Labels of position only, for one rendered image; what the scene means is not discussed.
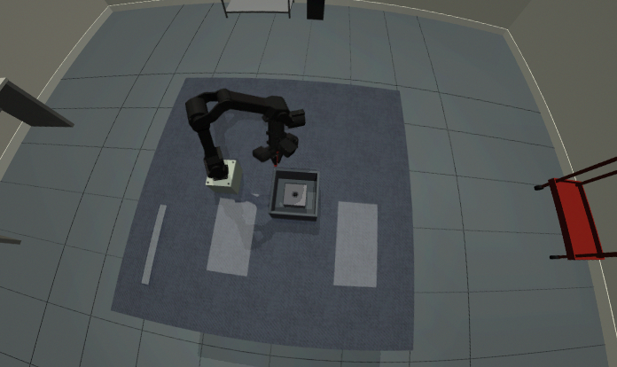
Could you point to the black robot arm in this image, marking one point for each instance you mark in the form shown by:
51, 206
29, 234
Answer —
276, 113

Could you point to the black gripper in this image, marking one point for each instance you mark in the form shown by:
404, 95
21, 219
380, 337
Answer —
264, 154

